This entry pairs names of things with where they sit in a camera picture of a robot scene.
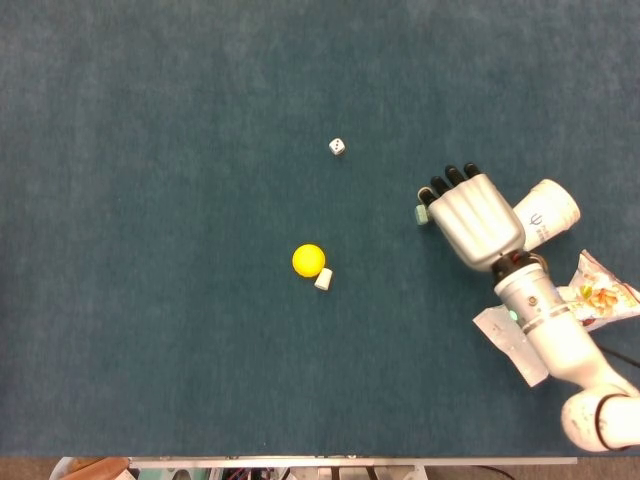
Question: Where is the white printed snack bag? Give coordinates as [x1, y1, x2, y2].
[472, 249, 640, 388]

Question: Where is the yellow ball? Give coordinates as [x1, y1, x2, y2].
[291, 243, 327, 278]

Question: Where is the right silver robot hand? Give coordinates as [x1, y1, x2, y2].
[417, 162, 527, 274]

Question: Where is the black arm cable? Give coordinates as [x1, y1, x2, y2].
[597, 343, 640, 370]

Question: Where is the teal table cloth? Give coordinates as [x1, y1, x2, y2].
[0, 0, 640, 459]

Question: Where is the white paper cup blue stripe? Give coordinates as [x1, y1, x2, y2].
[509, 178, 582, 253]

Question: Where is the aluminium table edge rail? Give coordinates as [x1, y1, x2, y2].
[129, 455, 579, 469]

